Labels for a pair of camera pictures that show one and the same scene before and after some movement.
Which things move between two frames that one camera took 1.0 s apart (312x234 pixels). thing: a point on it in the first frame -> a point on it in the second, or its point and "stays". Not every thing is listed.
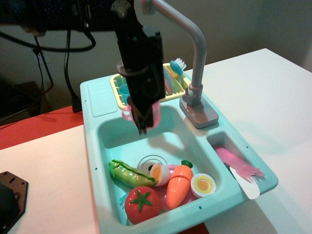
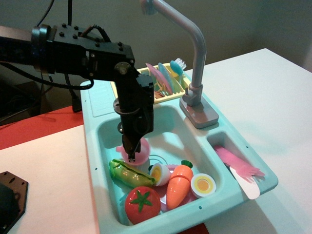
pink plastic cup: (156, 111) -> (140, 158)
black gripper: (144, 71) -> (136, 106)
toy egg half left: (161, 174) stays
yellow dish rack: (176, 85) stays
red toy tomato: (141, 204) stays
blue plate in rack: (168, 75) stays
